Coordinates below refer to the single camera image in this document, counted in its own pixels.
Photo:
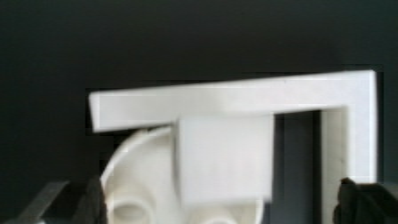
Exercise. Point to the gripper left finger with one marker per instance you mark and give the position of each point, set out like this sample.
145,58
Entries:
49,212

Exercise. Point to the white U-shaped fence wall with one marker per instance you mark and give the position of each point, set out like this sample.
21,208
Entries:
337,93

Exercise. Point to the white stool leg with tag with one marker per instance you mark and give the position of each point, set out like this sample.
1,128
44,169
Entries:
223,159

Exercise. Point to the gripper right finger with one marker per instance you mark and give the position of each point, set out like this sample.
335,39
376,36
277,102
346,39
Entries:
366,203

